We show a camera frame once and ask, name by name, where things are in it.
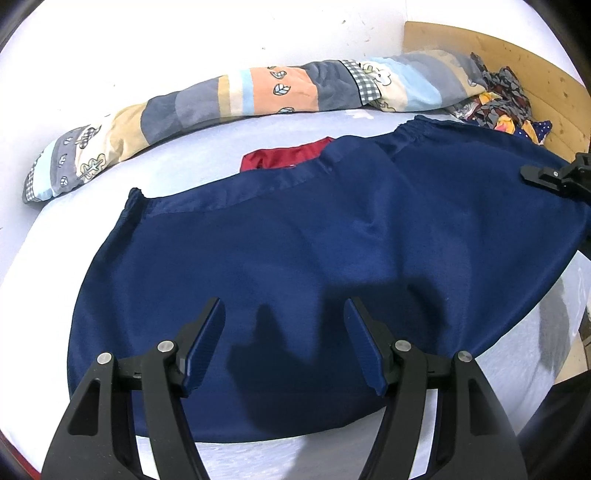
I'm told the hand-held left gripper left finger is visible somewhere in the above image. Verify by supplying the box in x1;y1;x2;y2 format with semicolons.
41;297;226;480

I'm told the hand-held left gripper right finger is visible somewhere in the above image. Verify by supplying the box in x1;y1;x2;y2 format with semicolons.
343;296;527;480

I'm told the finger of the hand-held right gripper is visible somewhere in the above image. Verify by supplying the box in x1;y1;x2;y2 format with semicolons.
520;152;591;206

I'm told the navy blue garment red collar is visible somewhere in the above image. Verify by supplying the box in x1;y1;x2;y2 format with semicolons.
67;114;586;438

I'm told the floral patterned cloth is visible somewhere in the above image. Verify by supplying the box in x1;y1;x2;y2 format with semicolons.
455;53;552;146

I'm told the wooden headboard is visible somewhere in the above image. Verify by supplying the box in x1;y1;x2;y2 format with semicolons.
403;21;591;162

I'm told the patchwork patterned quilt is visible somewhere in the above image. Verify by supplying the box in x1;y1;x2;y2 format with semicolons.
21;50;488;204

